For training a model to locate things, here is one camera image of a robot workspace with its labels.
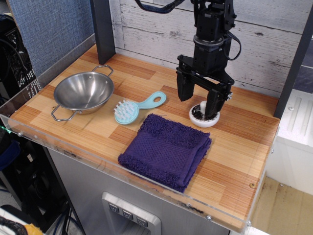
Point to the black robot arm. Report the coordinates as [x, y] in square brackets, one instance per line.
[213, 20]

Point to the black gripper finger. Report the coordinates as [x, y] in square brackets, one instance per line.
[215, 102]
[185, 85]

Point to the dark grey right post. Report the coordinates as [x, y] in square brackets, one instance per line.
[295, 66]

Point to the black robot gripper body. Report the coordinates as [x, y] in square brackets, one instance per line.
[207, 66]

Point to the yellow object at bottom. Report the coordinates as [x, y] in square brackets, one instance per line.
[33, 230]

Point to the light blue scrub brush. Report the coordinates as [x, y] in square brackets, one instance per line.
[126, 112]

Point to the stainless steel pot with handles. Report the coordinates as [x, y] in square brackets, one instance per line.
[85, 92]

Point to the dark grey left post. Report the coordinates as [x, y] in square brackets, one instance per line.
[102, 23]

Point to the silver panel with buttons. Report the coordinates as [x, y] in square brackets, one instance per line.
[124, 218]

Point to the clear acrylic table guard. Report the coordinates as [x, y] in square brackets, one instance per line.
[225, 184]

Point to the dark grey post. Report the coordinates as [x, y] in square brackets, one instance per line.
[102, 23]
[295, 66]

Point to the purple folded towel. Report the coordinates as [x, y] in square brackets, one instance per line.
[165, 151]

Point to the black plastic crate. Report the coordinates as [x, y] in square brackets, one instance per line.
[16, 71]

